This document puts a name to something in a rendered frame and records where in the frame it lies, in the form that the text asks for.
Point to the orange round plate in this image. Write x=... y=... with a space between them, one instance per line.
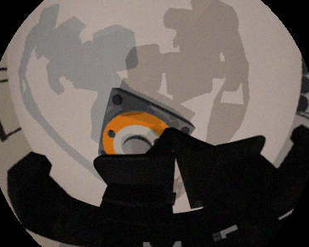
x=129 y=124

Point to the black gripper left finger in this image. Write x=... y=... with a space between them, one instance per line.
x=155 y=166

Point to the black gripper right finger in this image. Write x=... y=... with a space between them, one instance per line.
x=200 y=162

